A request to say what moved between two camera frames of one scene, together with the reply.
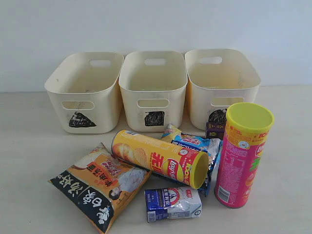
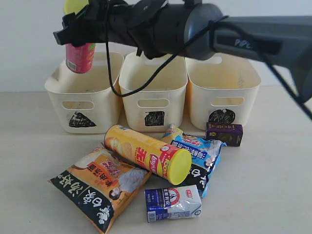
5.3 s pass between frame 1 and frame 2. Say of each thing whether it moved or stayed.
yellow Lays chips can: moved
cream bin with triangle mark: stayed
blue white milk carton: stayed
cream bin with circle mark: stayed
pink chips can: moved
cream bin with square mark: stayed
